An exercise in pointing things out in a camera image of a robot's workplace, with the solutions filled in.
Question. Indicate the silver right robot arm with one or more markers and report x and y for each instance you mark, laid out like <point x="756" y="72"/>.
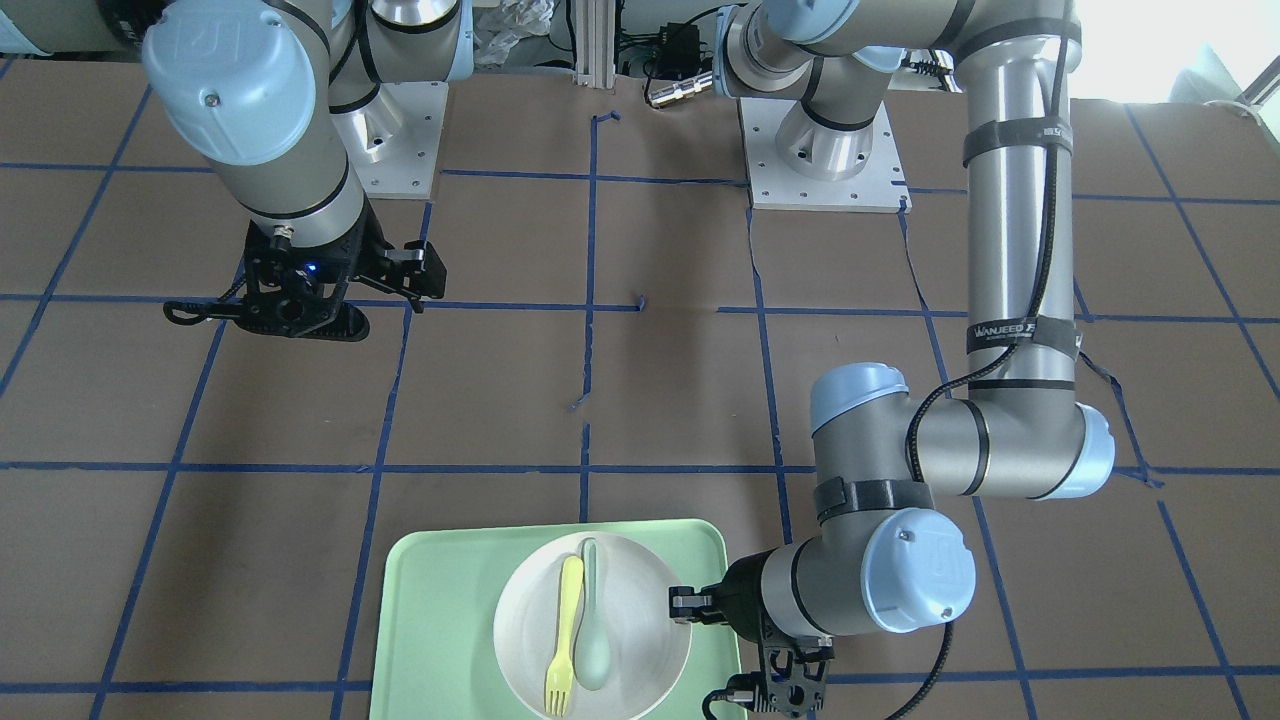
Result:
<point x="308" y="110"/>

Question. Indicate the silver metal connector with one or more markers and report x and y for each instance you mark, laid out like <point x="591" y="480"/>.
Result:
<point x="660" y="98"/>

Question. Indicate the white round plate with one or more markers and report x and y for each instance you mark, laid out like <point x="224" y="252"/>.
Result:
<point x="648" y="650"/>

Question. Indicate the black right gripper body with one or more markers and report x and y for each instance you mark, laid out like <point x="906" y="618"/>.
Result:
<point x="362" y="249"/>

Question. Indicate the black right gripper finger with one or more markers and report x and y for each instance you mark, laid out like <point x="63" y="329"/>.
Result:
<point x="414" y="272"/>

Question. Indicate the yellow plastic fork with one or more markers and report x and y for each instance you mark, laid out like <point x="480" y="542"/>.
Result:
<point x="560" y="676"/>

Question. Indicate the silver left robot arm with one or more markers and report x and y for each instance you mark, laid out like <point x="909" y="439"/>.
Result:
<point x="884" y="558"/>

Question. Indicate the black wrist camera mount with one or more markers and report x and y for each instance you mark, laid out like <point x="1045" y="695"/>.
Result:
<point x="792" y="675"/>
<point x="278" y="301"/>

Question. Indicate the light green tray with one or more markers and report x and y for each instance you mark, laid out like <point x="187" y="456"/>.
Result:
<point x="435" y="657"/>

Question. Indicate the black power adapter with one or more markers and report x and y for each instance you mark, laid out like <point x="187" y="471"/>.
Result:
<point x="678" y="48"/>

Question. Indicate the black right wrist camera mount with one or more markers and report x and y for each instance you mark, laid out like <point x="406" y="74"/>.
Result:
<point x="278" y="301"/>

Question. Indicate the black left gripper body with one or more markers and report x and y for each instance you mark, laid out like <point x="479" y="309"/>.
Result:
<point x="741" y="598"/>

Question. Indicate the aluminium frame post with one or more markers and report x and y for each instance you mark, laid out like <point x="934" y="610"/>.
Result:
<point x="594" y="43"/>

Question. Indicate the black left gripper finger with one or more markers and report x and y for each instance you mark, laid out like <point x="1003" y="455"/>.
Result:
<point x="688" y="606"/>

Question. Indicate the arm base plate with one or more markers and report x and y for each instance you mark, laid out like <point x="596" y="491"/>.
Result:
<point x="393" y="142"/>
<point x="795" y="164"/>

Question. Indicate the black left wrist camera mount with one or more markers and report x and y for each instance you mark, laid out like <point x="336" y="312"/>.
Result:
<point x="792" y="675"/>

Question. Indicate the pale green plastic spoon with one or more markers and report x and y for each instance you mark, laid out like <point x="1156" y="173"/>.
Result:
<point x="592" y="654"/>

